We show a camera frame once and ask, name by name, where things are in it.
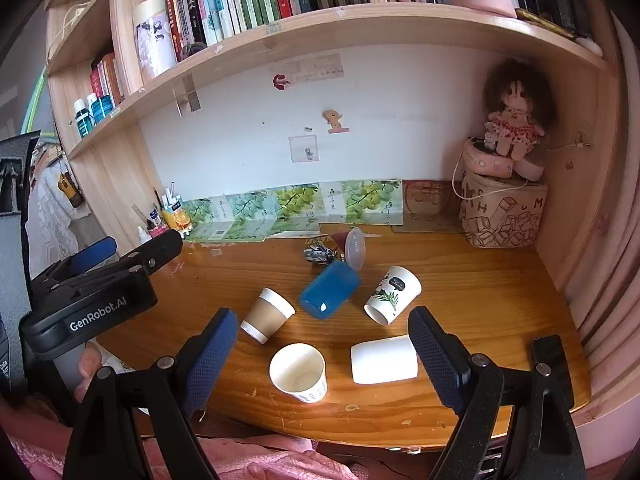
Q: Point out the printed beige storage box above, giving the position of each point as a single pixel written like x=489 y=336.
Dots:
x=502 y=215

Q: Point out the green hoop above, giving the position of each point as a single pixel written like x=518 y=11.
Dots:
x=32 y=105

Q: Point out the brown cardboard sheet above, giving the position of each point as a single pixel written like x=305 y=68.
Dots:
x=430 y=205

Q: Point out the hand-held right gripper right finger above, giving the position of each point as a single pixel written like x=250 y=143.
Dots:
x=437 y=355

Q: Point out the teal bottle with white cap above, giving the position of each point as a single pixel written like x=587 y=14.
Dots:
x=100 y=105
x=82 y=117

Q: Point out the taped paper strip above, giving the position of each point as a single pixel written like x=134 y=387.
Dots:
x=307 y=67

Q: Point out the red wall sticker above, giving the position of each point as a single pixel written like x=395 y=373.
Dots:
x=281 y=81

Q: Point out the white lace cloth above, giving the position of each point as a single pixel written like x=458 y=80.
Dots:
x=55 y=225

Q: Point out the crumpled foil wrapper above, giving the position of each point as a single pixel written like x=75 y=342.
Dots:
x=319 y=252

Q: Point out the brown-haired rag doll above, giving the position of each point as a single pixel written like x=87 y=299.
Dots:
x=515 y=105

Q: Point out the clear plastic cup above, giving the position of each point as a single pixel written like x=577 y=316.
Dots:
x=355 y=250

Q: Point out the short row of red books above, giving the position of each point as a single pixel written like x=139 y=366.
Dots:
x=107 y=80

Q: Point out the blue plastic cup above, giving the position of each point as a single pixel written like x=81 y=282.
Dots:
x=330 y=290

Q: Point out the wooden bookshelf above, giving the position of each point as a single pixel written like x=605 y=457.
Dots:
x=350 y=22

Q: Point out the orange pen holder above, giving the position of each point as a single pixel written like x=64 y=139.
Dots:
x=176 y=217

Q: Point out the orange cartoon wall hook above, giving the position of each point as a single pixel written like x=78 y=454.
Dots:
x=335 y=121

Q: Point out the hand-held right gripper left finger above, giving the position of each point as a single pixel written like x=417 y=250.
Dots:
x=212 y=355

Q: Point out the pink round box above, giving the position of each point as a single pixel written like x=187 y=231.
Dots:
x=492 y=162

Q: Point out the yellow hanging toy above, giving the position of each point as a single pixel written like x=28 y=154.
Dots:
x=70 y=190

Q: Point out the white cup with dotted print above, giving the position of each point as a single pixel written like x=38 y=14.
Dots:
x=298 y=372

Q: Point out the printed cylinder container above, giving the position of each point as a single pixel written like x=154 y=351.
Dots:
x=155 y=37

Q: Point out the grape print paper sheets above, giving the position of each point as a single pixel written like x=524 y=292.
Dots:
x=295 y=205

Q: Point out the plain white paper cup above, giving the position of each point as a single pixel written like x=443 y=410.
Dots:
x=384 y=360

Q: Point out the white cup with plant print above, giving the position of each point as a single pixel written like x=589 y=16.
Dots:
x=393 y=294

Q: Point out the pink curtain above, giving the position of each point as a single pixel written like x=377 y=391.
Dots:
x=615 y=260

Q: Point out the metal shelf bracket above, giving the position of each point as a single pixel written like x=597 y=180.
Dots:
x=187 y=95

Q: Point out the dark grey metal stand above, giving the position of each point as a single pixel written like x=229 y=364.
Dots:
x=12 y=240

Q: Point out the person's left hand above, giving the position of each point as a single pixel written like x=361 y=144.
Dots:
x=89 y=365

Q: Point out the pink square wall sticker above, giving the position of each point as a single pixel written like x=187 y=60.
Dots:
x=303 y=148

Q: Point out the pink fuzzy clothing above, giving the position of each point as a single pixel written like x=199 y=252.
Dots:
x=150 y=455

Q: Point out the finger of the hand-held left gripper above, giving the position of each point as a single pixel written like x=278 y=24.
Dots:
x=160 y=252
x=95 y=253

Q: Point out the brown paper cup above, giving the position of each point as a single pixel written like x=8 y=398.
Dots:
x=267 y=316

